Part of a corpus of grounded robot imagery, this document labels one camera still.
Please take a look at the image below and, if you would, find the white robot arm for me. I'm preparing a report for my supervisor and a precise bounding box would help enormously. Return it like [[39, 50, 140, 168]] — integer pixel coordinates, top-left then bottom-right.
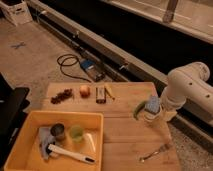
[[161, 62, 213, 121]]

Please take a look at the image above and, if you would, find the black cable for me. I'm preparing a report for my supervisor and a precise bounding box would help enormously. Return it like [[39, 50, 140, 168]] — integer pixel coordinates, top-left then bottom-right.
[[56, 53, 93, 83]]

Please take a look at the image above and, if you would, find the yellow plastic bin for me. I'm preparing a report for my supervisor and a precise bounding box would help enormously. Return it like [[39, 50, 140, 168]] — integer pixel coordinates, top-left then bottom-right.
[[4, 111, 103, 171]]

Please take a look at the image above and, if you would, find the black chair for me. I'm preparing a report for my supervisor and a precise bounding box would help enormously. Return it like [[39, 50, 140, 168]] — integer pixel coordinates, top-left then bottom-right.
[[0, 73, 30, 168]]

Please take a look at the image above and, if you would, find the blue power device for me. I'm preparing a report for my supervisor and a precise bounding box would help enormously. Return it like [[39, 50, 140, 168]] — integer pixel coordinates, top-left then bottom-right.
[[80, 59, 105, 82]]

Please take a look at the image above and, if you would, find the metal can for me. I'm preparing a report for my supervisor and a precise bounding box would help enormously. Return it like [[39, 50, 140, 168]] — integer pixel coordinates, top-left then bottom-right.
[[50, 123, 65, 141]]

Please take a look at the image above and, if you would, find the bunch of dark grapes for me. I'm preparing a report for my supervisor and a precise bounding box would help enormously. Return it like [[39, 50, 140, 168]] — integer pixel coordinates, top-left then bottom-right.
[[51, 89, 73, 104]]

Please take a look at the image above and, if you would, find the orange apple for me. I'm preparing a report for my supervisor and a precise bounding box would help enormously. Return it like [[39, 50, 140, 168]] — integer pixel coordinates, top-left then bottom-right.
[[79, 85, 90, 98]]

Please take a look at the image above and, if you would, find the white cardboard box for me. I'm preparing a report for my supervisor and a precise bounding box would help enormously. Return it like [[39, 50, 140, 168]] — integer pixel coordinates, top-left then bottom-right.
[[0, 0, 32, 26]]

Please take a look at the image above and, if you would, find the clear glass jar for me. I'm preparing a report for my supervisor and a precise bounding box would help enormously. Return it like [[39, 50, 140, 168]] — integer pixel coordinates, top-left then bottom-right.
[[144, 110, 160, 125]]

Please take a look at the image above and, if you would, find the green pepper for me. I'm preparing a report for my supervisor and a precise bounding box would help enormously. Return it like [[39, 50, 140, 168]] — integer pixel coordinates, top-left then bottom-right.
[[133, 101, 146, 120]]

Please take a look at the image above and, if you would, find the blue sponge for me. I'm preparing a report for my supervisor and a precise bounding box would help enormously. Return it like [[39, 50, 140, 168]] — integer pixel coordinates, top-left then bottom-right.
[[145, 96, 160, 114]]

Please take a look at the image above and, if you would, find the grey blue cloth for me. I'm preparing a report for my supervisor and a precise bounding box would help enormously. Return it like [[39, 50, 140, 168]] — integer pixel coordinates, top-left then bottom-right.
[[38, 127, 56, 160]]

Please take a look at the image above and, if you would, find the green plastic cup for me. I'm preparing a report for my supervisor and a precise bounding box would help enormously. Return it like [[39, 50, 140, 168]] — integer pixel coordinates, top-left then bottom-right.
[[69, 125, 84, 142]]

